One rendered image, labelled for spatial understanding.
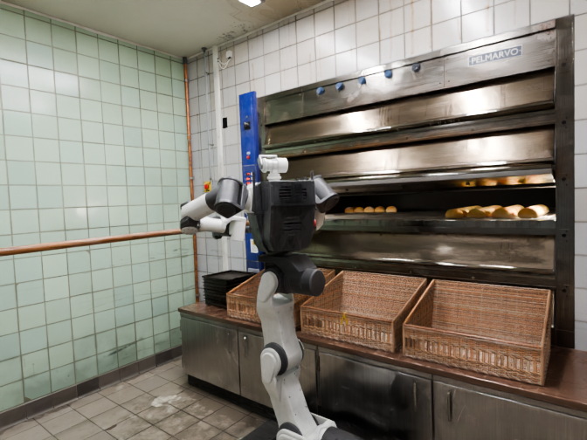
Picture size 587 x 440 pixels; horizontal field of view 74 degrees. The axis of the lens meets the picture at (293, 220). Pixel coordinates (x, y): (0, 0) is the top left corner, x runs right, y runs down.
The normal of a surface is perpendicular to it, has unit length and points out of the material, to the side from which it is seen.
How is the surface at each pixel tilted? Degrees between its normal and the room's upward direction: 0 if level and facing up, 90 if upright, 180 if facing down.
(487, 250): 70
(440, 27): 90
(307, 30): 90
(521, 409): 91
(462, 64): 91
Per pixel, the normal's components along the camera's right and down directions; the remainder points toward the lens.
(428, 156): -0.59, -0.28
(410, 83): -0.61, 0.07
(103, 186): 0.79, 0.00
